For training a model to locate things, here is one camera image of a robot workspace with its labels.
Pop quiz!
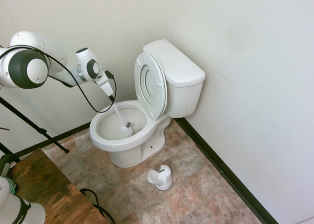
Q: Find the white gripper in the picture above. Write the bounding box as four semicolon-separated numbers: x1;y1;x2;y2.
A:
94;72;116;103

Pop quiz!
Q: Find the white toilet brush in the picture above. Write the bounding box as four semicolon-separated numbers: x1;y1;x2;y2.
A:
112;102;133;137

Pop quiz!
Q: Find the white raised toilet seat lid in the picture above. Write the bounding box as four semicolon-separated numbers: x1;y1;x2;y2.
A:
133;52;168;121

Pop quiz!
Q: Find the white toilet bowl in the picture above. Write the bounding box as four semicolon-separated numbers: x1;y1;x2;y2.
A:
89;100;172;169

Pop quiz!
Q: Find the white toilet tank lid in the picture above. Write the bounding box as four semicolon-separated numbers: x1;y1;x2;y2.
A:
142;39;206;87

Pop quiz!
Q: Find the white toilet tank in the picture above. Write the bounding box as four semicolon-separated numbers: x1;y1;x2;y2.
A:
166;74;206;119

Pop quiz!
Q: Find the white toilet brush holder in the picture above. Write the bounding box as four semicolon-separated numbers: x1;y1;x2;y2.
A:
147;164;173;191

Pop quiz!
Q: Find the black baseboard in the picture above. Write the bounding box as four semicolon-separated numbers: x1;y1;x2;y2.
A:
173;117;281;224
16;122;92;159

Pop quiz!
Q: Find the dark wooden table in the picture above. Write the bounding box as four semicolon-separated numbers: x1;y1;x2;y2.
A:
6;147;109;224

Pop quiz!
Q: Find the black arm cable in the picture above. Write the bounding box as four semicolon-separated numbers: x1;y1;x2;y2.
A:
0;45;117;113

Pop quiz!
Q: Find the black camera tripod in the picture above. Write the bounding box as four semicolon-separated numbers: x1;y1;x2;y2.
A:
0;96;70;161

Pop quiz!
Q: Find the black floor cable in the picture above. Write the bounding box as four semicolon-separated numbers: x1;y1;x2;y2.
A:
79;188;116;224

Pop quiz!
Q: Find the green cable bundle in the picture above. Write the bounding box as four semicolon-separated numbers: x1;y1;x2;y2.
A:
0;153;18;194

